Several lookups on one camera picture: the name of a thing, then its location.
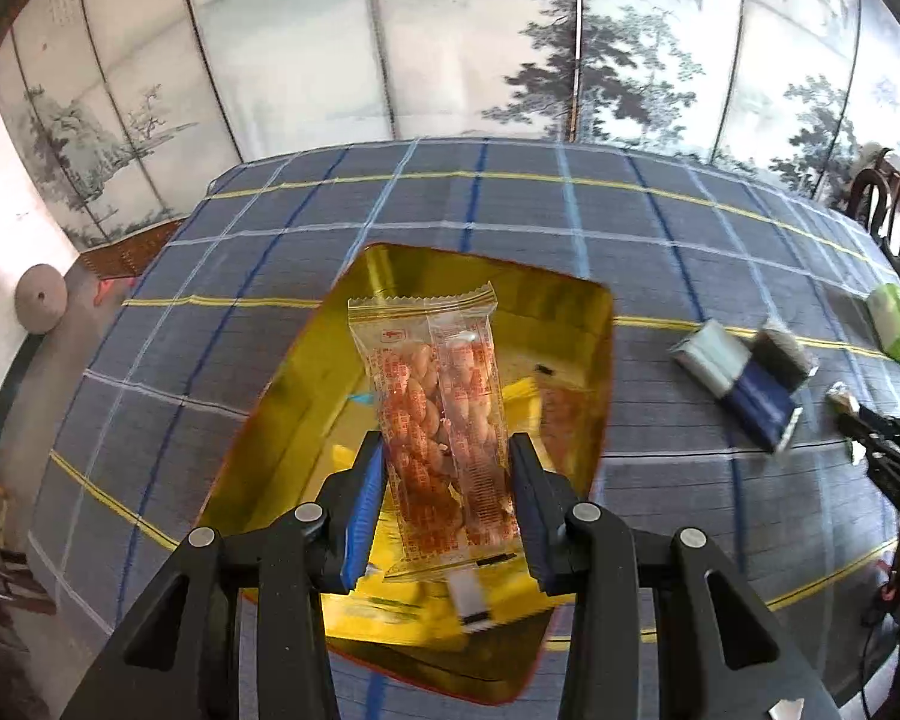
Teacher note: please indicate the gold tin box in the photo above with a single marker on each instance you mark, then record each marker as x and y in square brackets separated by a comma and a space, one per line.
[540, 315]

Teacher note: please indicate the dark blue snack packet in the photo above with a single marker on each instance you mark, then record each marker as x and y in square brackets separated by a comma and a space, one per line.
[761, 397]

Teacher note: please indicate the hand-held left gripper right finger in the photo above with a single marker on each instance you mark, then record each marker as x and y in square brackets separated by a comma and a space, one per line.
[529, 510]

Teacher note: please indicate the brown patterned board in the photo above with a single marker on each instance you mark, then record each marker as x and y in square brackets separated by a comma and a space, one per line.
[131, 251]

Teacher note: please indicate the yellow snack packet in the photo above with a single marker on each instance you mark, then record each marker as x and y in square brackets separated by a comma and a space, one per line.
[514, 596]

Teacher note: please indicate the black speckled snack packet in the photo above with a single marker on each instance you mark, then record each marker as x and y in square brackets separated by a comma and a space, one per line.
[784, 352]

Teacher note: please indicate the round grey wall disc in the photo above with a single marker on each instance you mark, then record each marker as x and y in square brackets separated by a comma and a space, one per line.
[39, 298]

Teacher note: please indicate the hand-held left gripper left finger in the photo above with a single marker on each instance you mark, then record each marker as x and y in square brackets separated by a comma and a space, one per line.
[364, 525]

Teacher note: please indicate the blue plaid tablecloth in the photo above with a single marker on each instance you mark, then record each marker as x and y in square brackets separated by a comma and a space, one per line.
[645, 240]

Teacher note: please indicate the small brown nut packet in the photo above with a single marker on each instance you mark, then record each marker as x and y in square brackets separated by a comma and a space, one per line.
[842, 397]

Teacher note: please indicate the painted folding screen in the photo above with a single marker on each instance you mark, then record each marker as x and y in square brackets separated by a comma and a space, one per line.
[307, 37]

